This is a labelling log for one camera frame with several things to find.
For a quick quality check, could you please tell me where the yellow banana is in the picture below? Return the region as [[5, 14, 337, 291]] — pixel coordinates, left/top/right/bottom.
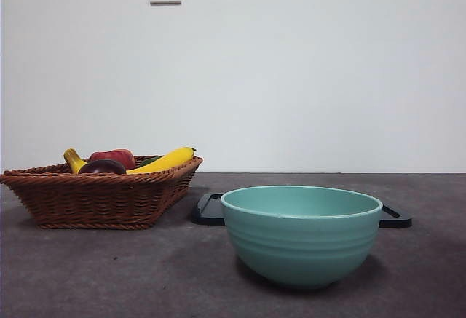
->
[[63, 146, 197, 175]]

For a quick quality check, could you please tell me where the dark red plum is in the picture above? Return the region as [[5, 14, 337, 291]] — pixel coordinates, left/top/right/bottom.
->
[[78, 159, 127, 175]]

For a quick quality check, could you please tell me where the brown wicker basket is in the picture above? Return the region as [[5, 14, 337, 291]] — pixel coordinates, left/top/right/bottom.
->
[[0, 156, 204, 231]]

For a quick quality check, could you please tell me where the teal ceramic bowl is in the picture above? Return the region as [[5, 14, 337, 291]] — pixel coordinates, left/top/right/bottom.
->
[[220, 184, 384, 290]]

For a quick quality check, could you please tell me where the red apple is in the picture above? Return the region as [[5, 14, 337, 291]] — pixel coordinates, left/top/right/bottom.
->
[[90, 148, 136, 170]]

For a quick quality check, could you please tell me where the black rectangular tray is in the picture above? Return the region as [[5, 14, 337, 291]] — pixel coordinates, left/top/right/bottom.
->
[[191, 191, 414, 228]]

